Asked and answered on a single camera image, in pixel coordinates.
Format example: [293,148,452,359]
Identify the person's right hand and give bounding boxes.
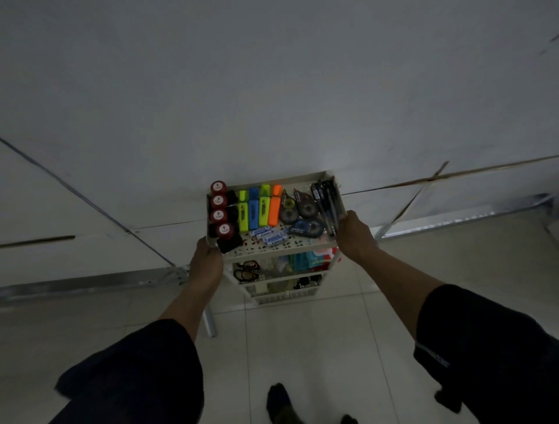
[335,211,380,265]

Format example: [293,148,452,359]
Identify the person's left hand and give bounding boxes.
[188,238,224,287]

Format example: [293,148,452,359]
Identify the white tiered storage rack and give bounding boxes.
[205,170,348,306]

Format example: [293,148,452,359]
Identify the person's right forearm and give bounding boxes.
[356,248,446,340]

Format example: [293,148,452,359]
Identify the person's left forearm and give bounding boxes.
[159,280,223,344]

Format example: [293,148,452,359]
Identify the bunch of black pens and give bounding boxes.
[309,179,346,238]

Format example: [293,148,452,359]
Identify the blue correction tape dispenser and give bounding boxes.
[288,218,326,239]

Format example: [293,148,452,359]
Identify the grey red correction tape dispenser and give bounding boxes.
[292,188,321,219]

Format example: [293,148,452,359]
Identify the yellow highlighter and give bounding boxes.
[238,190,250,234]

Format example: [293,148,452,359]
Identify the black scissors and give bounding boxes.
[232,260,262,283]

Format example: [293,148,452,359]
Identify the blue highlighter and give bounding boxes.
[247,187,260,231]

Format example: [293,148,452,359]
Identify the grey yellow correction tape dispenser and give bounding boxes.
[279,190,300,225]

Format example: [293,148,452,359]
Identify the teal boxes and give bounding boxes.
[287,252,325,270]

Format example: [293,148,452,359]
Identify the green highlighter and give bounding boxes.
[258,184,272,228]

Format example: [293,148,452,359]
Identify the orange highlighter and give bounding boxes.
[267,184,284,227]

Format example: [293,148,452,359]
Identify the dark left sleeve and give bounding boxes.
[48,319,206,424]

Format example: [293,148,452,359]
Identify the dark sleeve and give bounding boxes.
[48,319,206,424]
[413,284,559,424]

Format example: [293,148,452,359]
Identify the person's left dark sock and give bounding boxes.
[266,383,303,424]

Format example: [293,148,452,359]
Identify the dark right sleeve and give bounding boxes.
[413,284,559,424]

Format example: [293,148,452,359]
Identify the metal table frame with leg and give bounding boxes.
[0,265,218,338]

